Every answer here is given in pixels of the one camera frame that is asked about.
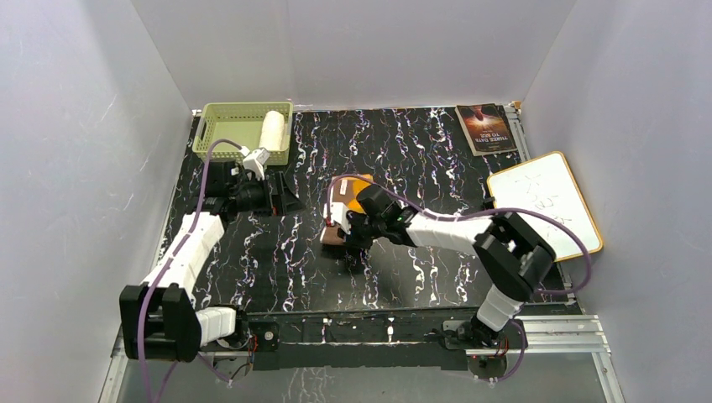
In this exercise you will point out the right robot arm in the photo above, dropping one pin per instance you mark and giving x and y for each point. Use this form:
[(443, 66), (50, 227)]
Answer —
[(515, 257)]

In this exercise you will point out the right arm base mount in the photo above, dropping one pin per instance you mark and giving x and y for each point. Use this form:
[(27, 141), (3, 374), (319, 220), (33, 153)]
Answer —
[(474, 335)]

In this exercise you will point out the aluminium rail frame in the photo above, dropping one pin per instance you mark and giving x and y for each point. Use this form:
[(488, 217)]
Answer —
[(386, 356)]

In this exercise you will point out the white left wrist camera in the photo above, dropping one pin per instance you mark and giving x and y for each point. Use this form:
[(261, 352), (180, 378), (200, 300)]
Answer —
[(254, 160)]

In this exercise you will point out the light green plastic basket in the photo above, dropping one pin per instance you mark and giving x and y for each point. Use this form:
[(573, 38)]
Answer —
[(241, 122)]

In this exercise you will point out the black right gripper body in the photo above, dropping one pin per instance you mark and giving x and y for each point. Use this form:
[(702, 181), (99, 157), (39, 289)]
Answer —
[(363, 229)]

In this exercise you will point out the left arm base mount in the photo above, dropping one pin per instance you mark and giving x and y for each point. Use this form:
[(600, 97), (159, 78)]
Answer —
[(260, 337)]

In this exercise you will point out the orange patterned towel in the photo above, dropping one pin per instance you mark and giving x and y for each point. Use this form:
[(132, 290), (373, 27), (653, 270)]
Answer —
[(342, 199)]

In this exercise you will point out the white towel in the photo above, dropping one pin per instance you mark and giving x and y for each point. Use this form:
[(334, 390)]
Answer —
[(272, 131)]

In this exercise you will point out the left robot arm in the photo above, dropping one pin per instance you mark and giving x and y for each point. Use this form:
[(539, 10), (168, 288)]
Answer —
[(158, 317)]

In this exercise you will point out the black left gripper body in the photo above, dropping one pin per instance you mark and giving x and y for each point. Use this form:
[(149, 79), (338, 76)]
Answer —
[(254, 197)]

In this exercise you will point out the wood framed whiteboard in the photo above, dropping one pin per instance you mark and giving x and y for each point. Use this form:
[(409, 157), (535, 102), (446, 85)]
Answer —
[(546, 185)]

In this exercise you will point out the dark book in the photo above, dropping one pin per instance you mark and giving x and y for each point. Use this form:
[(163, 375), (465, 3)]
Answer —
[(486, 128)]

